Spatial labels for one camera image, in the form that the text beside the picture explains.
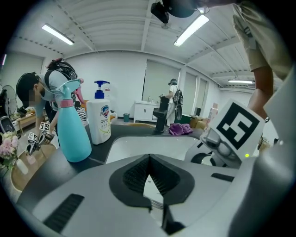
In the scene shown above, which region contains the wooden bench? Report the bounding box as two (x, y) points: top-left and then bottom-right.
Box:
(17, 113), (37, 132)

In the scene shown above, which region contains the black head-worn camera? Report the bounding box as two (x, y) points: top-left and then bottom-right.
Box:
(150, 0), (210, 24)

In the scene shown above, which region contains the round beige table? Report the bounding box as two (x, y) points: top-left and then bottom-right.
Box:
(10, 143), (57, 192)

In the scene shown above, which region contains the black bathtub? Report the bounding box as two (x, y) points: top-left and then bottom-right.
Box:
(180, 113), (192, 125)

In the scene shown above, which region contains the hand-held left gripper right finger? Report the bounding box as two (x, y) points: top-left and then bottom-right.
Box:
(149, 154), (246, 237)

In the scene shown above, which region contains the person's shirt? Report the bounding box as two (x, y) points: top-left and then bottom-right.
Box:
(232, 0), (293, 81)

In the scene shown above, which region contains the white sink basin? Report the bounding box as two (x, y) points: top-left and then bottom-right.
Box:
(105, 135), (202, 165)

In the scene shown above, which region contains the teal spray bottle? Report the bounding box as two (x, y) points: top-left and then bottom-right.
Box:
(53, 78), (93, 163)

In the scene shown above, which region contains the white pump soap bottle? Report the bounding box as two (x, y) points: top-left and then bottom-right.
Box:
(86, 80), (112, 145)

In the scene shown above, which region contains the person's right forearm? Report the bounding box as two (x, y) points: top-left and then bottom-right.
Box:
(248, 66), (275, 116)

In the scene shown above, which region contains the white cabinet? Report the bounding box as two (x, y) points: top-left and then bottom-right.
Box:
(134, 100), (160, 123)

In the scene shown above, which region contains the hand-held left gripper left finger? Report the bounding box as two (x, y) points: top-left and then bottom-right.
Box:
(16, 154), (163, 237)

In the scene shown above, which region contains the pink bottle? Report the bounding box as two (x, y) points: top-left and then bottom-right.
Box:
(201, 102), (220, 139)

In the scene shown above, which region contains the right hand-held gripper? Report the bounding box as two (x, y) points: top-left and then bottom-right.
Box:
(185, 98), (265, 168)

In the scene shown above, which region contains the pink flower bouquet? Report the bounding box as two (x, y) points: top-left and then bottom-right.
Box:
(0, 131), (19, 169)

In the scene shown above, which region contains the grey roller blind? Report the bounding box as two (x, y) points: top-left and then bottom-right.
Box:
(142, 59), (181, 102)
(0, 54), (44, 93)

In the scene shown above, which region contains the black standing fan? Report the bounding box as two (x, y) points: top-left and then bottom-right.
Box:
(0, 85), (17, 119)

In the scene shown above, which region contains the cardboard box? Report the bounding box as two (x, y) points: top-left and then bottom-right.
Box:
(189, 114), (206, 128)

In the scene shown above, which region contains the black faucet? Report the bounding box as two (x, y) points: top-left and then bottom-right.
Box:
(152, 94), (169, 135)

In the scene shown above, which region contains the purple bath pouf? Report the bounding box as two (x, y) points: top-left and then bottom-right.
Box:
(168, 123), (194, 136)

